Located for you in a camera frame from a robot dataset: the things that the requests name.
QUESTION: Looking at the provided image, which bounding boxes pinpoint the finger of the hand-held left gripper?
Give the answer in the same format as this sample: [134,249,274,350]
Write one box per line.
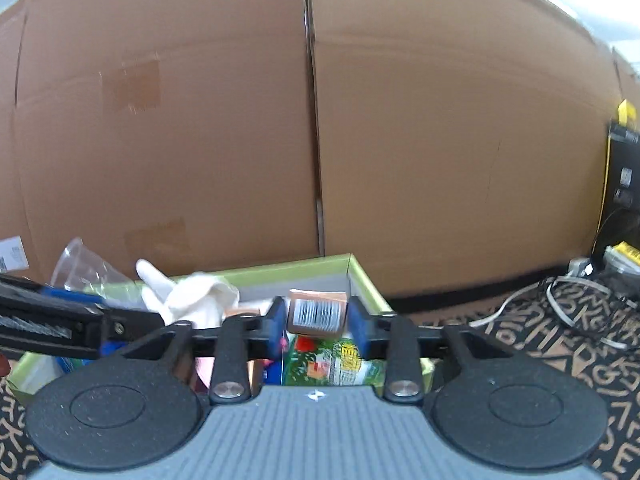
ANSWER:
[0,274,107,307]
[102,309,168,348]

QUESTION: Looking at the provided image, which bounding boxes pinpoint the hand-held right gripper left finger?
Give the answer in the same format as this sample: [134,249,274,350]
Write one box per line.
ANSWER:
[100,296,287,406]

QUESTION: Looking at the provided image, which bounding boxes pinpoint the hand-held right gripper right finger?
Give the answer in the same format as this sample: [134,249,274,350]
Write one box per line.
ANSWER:
[347,296,521,403]

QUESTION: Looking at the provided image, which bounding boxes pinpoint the small brown box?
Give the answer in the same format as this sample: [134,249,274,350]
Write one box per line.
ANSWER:
[287,289,349,336]

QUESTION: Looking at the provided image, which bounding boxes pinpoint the white glove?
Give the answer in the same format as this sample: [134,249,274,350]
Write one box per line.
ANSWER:
[136,258,241,329]

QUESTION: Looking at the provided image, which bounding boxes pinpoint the light green shoebox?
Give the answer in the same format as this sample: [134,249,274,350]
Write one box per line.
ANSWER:
[7,253,438,403]

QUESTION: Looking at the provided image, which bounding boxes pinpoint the clear plastic cup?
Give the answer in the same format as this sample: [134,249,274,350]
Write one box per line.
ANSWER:
[50,237,147,306]

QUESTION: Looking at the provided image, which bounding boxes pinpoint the green printed snack packet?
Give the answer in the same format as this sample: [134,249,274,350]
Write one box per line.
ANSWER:
[282,335,389,387]

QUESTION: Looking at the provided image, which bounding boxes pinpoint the white shipping label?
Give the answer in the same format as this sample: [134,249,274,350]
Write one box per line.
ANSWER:
[0,236,29,272]

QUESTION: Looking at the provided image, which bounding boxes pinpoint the large cardboard panel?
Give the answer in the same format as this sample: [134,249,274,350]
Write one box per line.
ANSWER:
[0,0,322,281]
[304,0,626,302]

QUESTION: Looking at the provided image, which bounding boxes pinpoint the yellow labelled plastic item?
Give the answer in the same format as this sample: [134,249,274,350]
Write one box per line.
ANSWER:
[604,241,640,275]

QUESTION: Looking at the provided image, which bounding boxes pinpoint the black yellow box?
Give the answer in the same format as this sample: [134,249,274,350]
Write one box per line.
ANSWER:
[597,100,640,261]

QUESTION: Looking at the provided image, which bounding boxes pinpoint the white cable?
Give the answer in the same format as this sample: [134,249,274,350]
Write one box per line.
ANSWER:
[467,280,628,351]

